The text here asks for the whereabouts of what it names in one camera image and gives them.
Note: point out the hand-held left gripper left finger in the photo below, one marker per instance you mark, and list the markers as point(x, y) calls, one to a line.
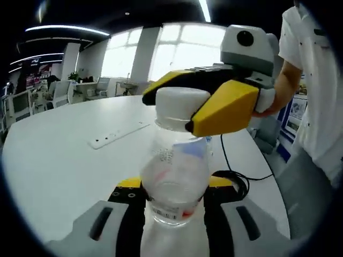
point(134, 214)

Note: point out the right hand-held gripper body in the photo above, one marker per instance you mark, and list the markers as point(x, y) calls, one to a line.
point(249, 56)

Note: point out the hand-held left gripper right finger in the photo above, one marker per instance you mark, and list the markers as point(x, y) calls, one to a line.
point(214, 208)

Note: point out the clear water bottle red label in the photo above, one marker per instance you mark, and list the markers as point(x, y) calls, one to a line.
point(177, 171)

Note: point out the person's right hand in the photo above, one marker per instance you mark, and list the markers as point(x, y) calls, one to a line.
point(276, 107)

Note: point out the bright office window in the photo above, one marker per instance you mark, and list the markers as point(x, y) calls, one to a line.
point(193, 45)
point(120, 53)

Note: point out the grey office chair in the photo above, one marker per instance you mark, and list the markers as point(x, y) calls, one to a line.
point(266, 136)

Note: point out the ceiling strip light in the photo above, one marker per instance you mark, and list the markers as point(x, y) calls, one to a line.
point(67, 28)
point(205, 10)

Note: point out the person in white shirt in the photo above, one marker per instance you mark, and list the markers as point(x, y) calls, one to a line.
point(316, 80)

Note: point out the white office chair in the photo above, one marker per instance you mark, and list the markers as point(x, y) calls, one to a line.
point(102, 87)
point(21, 104)
point(63, 93)

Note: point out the white table socket strip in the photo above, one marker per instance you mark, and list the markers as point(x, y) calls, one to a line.
point(118, 135)

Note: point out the person's grey trousers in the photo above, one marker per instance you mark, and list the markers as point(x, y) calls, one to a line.
point(302, 192)

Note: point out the white table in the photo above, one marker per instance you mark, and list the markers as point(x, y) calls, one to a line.
point(53, 160)

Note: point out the potted green plant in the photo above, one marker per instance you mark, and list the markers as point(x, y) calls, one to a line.
point(73, 76)

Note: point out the wall poster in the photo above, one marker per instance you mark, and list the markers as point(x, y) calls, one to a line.
point(296, 115)

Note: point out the black and red wall sign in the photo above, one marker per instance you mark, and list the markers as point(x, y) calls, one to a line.
point(38, 65)

